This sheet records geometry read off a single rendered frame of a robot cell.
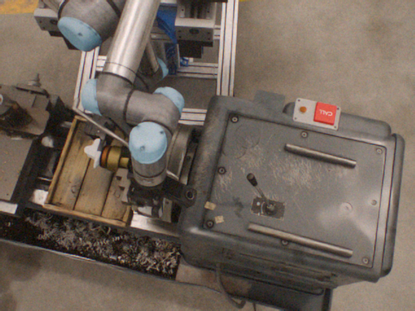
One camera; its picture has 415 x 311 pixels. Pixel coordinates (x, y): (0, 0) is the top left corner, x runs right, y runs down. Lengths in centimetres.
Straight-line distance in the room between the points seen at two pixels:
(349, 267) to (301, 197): 22
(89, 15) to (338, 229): 89
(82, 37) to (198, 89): 131
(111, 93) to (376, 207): 77
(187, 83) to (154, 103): 158
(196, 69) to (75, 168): 110
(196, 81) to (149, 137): 167
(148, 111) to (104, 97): 10
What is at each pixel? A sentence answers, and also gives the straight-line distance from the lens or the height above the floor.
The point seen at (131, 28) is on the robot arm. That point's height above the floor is 161.
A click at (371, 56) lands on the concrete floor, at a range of 310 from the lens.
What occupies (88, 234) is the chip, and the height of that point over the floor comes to 59.
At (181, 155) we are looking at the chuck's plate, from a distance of 135.
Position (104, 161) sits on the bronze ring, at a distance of 151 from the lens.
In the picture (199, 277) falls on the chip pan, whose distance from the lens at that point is 198.
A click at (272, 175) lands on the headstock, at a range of 133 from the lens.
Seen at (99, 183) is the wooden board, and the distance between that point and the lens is 173.
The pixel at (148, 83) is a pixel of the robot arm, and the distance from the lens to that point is 172.
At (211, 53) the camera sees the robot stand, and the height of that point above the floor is 21.
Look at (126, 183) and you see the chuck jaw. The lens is 148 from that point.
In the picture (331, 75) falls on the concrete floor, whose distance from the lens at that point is 296.
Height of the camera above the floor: 251
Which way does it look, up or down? 71 degrees down
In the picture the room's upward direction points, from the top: 3 degrees clockwise
